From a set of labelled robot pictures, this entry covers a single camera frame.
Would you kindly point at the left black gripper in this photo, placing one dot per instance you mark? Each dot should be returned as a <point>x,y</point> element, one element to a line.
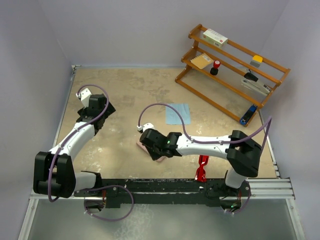
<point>108,111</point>

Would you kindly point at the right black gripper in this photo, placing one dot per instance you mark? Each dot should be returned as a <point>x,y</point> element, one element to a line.
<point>153,155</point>

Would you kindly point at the pink glasses case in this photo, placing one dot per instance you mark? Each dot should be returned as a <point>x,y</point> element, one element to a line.
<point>159,160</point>

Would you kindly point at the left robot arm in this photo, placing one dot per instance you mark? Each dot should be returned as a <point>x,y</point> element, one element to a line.
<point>55,167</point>

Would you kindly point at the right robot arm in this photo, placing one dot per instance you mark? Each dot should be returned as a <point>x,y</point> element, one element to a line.
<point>242,152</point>

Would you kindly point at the red sunglasses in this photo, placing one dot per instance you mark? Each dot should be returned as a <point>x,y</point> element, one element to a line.
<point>200,174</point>

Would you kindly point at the red black stamp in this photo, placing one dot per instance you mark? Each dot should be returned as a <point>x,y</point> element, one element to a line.
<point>215,68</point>

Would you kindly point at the blue stapler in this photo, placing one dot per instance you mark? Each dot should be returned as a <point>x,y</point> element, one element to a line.
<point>248,115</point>

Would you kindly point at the brown envelope packet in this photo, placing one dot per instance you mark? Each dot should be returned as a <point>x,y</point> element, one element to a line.
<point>201,61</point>

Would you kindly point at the wooden three-tier shelf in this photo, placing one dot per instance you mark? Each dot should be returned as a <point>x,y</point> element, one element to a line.
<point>225,91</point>

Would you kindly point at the black stapler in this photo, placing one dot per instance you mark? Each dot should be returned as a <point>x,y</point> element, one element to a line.
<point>250,76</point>

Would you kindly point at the white green box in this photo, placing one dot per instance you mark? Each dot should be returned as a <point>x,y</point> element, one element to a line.
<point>214,38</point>

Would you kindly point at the yellow grey sponge block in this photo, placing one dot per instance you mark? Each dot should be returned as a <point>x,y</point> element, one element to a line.
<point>256,61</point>

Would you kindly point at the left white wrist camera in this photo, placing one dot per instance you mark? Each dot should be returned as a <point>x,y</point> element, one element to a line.
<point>84,96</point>

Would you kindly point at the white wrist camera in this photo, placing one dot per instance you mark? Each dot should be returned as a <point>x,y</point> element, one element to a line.
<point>144,127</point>
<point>84,96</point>

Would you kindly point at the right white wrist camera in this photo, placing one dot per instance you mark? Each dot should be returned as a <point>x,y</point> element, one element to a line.
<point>144,127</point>

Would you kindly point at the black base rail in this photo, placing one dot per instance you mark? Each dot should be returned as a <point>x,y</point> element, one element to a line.
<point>185,191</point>

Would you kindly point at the aluminium frame rail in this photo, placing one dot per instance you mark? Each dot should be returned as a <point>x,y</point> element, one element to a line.
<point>267,188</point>

